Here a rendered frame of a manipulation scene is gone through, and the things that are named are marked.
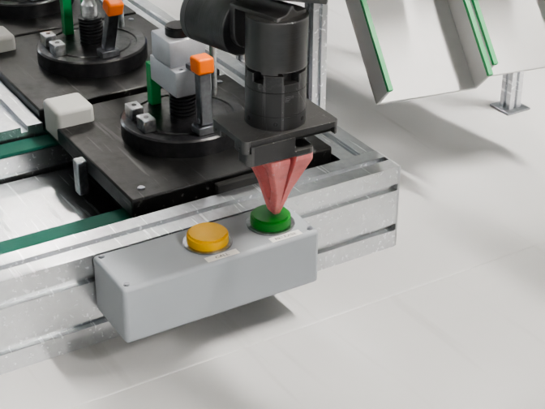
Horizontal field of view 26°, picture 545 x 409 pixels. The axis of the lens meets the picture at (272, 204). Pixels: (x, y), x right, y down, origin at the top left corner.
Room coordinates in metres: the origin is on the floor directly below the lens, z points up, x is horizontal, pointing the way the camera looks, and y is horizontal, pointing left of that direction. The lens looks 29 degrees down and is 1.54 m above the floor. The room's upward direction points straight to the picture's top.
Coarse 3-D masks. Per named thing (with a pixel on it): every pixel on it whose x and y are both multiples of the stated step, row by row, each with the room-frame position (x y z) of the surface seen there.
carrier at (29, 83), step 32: (64, 0) 1.44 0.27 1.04; (0, 32) 1.45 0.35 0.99; (64, 32) 1.44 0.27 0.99; (96, 32) 1.41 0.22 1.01; (128, 32) 1.45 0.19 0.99; (0, 64) 1.39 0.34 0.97; (32, 64) 1.39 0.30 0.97; (64, 64) 1.35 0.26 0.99; (96, 64) 1.35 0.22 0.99; (128, 64) 1.37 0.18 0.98; (32, 96) 1.29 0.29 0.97; (96, 96) 1.29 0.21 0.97
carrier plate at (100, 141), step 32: (128, 96) 1.29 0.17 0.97; (64, 128) 1.20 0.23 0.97; (96, 128) 1.20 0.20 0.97; (96, 160) 1.12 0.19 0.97; (128, 160) 1.12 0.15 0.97; (160, 160) 1.12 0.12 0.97; (192, 160) 1.12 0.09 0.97; (224, 160) 1.12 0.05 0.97; (320, 160) 1.15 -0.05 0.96; (128, 192) 1.05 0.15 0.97; (160, 192) 1.05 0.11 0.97; (192, 192) 1.07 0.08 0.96
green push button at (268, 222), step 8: (256, 208) 1.02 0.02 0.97; (264, 208) 1.02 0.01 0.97; (256, 216) 1.00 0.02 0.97; (264, 216) 1.00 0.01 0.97; (272, 216) 1.00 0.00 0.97; (280, 216) 1.00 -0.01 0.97; (288, 216) 1.00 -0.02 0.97; (256, 224) 0.99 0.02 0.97; (264, 224) 0.99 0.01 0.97; (272, 224) 0.99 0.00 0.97; (280, 224) 0.99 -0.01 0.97; (288, 224) 1.00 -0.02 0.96
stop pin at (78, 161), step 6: (78, 162) 1.13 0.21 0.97; (84, 162) 1.13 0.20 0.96; (78, 168) 1.13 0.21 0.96; (84, 168) 1.13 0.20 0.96; (78, 174) 1.13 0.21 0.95; (84, 174) 1.13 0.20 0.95; (78, 180) 1.13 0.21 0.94; (84, 180) 1.13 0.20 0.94; (78, 186) 1.13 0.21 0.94; (84, 186) 1.13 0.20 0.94; (78, 192) 1.13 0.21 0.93; (84, 192) 1.13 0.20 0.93
